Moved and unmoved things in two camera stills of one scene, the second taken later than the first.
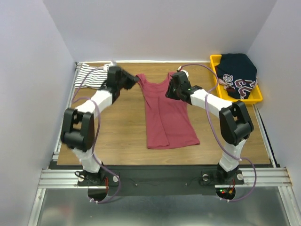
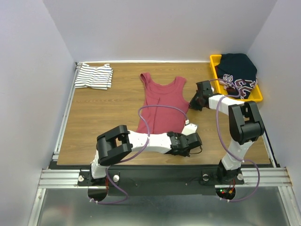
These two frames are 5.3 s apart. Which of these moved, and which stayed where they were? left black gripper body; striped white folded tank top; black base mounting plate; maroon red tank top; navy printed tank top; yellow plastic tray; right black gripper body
Moved: right black gripper body; left black gripper body; maroon red tank top
Stayed: striped white folded tank top; navy printed tank top; yellow plastic tray; black base mounting plate
